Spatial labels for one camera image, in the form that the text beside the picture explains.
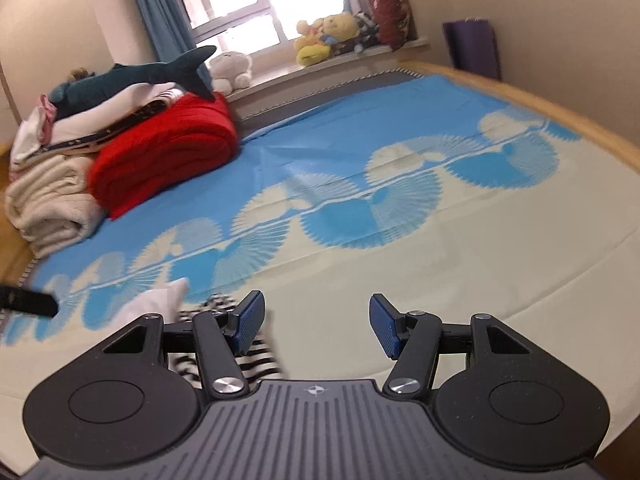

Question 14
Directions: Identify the black white striped shirt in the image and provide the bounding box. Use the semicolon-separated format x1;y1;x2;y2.
112;276;286;391

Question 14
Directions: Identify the white folded clothes pile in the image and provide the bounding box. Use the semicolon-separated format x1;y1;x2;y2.
9;84;184;180

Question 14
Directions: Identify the cream folded blanket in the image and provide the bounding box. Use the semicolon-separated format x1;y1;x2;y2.
4;155;105;259

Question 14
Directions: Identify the blue cream patterned bedsheet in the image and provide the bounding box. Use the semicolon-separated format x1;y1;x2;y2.
1;76;639;472

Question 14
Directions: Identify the dark teal shark plush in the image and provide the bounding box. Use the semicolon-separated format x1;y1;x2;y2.
49;46;217;119

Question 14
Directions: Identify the white teddy bear plush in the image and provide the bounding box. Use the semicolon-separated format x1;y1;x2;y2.
208;51;253;96

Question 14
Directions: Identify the purple box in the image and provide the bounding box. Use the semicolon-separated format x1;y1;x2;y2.
442;18;502;81

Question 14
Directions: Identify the yellow bear plush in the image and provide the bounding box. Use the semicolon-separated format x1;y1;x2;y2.
294;13;360;67

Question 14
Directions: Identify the blue curtain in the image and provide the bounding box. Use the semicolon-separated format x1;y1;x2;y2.
136;0;217;101

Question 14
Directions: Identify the dark red cushion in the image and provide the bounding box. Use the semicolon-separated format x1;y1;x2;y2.
370;0;416;51

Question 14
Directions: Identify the wooden bed frame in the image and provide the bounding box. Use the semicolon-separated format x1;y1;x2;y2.
400;60;640;172

